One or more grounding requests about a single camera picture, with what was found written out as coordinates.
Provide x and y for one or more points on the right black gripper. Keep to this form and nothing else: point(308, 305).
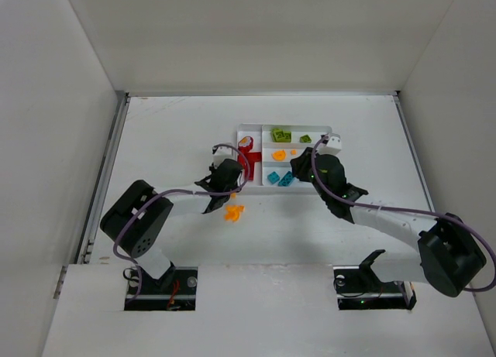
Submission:
point(301, 164)

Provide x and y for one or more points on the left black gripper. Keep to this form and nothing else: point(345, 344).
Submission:
point(235, 167)

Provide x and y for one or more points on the red lego with blue brick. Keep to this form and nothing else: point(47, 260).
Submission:
point(243, 161)

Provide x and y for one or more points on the red rectangular lego brick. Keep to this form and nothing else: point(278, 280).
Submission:
point(253, 171)

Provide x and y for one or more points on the red flower lego piece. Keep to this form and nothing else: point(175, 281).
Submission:
point(245, 145)

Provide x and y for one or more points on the teal square lego brick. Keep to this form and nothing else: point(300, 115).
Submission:
point(273, 178)

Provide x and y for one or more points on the orange lego cluster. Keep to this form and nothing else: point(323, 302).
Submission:
point(233, 212)

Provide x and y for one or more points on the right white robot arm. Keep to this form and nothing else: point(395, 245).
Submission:
point(448, 253)

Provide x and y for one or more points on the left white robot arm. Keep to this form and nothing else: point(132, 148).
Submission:
point(134, 222)

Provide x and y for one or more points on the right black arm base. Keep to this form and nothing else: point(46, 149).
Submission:
point(358, 288)

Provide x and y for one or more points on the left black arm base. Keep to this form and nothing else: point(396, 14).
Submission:
point(177, 293)

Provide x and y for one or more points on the white divided sorting tray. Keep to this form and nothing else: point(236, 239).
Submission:
point(263, 143)

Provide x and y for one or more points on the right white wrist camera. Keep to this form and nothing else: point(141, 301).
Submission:
point(331, 145)

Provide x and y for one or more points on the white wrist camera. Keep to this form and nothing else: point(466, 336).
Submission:
point(220, 153)
point(331, 145)

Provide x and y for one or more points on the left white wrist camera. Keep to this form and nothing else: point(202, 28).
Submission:
point(220, 153)

